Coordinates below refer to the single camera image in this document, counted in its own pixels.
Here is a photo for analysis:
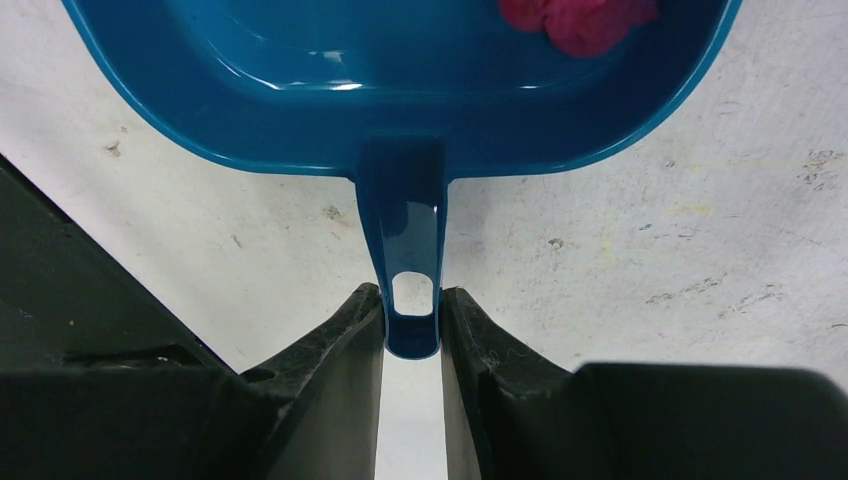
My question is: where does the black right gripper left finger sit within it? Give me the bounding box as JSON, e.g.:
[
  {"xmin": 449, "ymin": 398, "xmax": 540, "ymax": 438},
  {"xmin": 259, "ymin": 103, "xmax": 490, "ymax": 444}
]
[{"xmin": 1, "ymin": 283, "xmax": 384, "ymax": 479}]

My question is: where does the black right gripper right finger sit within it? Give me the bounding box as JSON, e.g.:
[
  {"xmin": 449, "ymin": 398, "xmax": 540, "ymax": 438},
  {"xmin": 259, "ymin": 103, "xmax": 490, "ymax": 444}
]
[{"xmin": 440, "ymin": 288, "xmax": 847, "ymax": 479}]

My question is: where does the blue plastic dustpan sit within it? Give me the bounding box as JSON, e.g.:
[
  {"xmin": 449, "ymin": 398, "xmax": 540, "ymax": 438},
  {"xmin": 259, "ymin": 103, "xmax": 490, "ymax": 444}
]
[{"xmin": 65, "ymin": 1, "xmax": 740, "ymax": 359}]

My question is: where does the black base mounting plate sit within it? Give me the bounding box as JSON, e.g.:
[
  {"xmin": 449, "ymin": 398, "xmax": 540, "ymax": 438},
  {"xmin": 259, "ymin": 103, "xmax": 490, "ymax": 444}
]
[{"xmin": 1, "ymin": 159, "xmax": 224, "ymax": 369}]

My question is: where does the large pink paper scrap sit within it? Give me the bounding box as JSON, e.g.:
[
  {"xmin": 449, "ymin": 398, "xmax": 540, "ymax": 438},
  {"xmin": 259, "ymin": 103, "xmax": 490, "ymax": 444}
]
[{"xmin": 497, "ymin": 0, "xmax": 659, "ymax": 58}]

